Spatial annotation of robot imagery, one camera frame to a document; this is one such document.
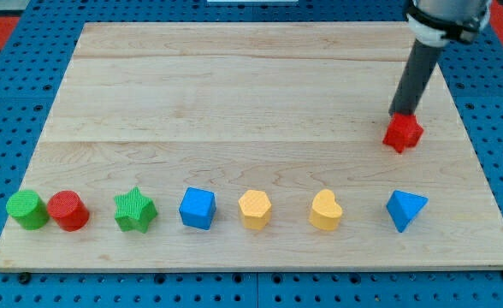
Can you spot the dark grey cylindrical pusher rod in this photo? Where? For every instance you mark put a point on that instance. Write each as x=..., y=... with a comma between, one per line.
x=418, y=70

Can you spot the red star block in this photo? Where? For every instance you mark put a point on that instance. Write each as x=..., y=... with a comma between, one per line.
x=403, y=132

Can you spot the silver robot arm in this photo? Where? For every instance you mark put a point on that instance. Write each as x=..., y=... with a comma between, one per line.
x=435, y=23

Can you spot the blue triangle block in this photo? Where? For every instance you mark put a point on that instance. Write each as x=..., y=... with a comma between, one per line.
x=403, y=207

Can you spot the yellow heart block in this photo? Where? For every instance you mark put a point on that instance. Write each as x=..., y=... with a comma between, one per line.
x=325, y=212

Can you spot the green star block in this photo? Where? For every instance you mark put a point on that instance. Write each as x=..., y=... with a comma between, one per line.
x=134, y=211

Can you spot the yellow hexagon block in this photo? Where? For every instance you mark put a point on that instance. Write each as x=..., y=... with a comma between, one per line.
x=255, y=209

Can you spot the light wooden board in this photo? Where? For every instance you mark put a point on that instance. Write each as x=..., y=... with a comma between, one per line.
x=285, y=108

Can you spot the blue cube block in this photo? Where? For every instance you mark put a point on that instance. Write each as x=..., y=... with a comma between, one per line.
x=197, y=208

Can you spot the red cylinder block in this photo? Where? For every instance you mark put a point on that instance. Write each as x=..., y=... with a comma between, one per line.
x=68, y=210

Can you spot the green cylinder block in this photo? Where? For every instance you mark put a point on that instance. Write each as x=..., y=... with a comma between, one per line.
x=27, y=209

